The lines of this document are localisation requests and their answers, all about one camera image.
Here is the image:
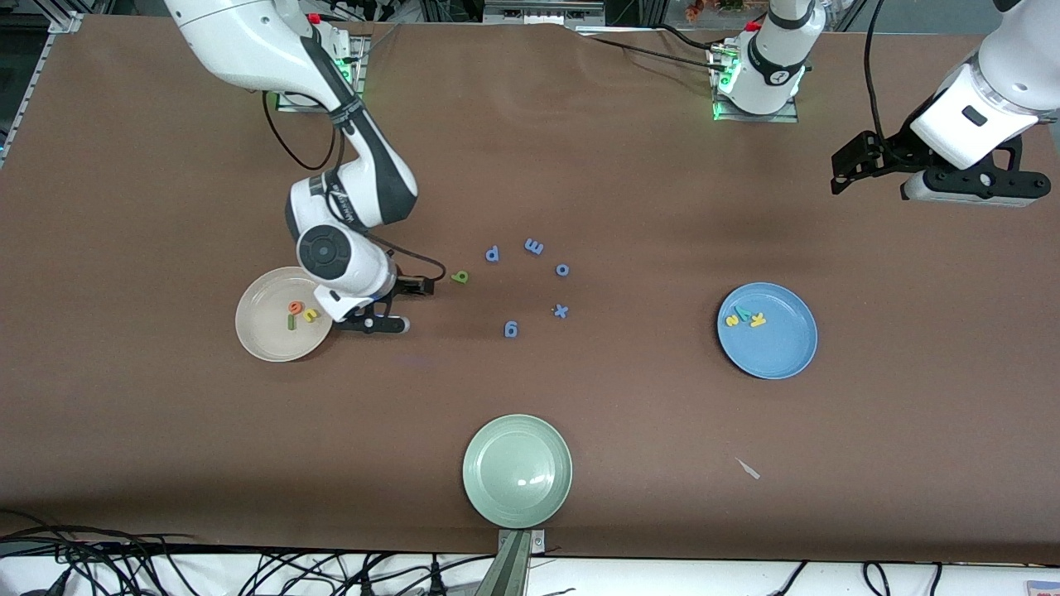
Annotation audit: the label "black hanging cable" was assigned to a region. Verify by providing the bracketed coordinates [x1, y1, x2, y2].
[766, 561, 811, 596]

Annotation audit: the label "aluminium camera mount post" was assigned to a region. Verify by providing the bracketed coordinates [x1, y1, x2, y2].
[475, 528, 547, 596]

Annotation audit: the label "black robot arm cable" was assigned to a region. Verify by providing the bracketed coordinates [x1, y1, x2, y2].
[263, 89, 448, 289]
[863, 0, 908, 166]

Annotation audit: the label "blue round plate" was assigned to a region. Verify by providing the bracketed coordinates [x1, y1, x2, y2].
[716, 282, 819, 380]

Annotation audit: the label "metal frame rail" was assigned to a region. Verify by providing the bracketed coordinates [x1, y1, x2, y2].
[483, 0, 607, 27]

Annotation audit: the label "beige round plate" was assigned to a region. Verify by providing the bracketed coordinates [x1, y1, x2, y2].
[234, 266, 335, 363]

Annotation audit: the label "black cable across table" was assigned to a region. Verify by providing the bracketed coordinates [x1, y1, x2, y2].
[580, 23, 731, 77]

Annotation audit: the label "brown table cover sheet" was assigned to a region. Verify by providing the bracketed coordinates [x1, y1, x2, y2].
[0, 15, 1060, 565]

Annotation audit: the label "orange background object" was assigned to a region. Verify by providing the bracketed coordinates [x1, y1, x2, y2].
[684, 0, 746, 22]

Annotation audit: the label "tangled black cables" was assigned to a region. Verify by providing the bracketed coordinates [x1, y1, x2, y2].
[0, 507, 498, 596]

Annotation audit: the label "green round plate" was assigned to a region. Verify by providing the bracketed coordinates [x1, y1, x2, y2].
[462, 414, 574, 529]

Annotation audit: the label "aluminium table edge rail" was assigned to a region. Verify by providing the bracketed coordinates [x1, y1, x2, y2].
[0, 31, 52, 166]

